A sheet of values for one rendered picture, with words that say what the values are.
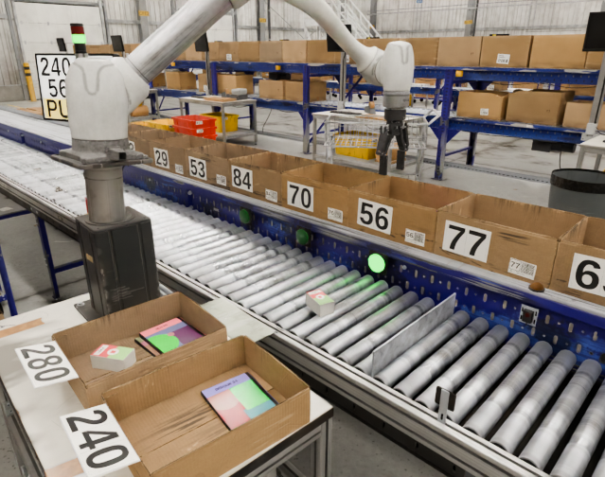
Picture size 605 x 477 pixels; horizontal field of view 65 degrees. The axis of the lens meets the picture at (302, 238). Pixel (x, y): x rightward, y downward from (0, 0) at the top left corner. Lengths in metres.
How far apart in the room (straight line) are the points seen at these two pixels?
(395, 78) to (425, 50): 5.26
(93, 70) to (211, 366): 0.85
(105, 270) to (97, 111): 0.46
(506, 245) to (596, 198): 2.64
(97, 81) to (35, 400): 0.84
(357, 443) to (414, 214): 1.03
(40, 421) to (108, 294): 0.42
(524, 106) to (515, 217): 4.24
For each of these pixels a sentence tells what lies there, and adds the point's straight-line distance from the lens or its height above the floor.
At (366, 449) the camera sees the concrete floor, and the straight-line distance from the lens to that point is 2.19.
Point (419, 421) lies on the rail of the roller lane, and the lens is 1.26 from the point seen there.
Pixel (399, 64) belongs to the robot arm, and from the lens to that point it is 1.66.
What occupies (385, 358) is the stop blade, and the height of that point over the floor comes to 0.76.
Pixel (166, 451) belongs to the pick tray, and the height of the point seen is 0.76.
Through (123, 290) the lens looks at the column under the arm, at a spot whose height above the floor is 0.87.
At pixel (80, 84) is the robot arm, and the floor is 1.47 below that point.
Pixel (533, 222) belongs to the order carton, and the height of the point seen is 0.98.
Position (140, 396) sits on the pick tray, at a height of 0.80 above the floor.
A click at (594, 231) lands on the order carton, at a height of 1.00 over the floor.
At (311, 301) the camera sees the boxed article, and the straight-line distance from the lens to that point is 1.59.
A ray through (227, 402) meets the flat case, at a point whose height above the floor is 0.77.
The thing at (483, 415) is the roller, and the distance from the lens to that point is 1.28.
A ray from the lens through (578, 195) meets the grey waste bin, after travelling 4.20.
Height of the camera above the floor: 1.56
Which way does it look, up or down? 22 degrees down
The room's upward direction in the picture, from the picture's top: straight up
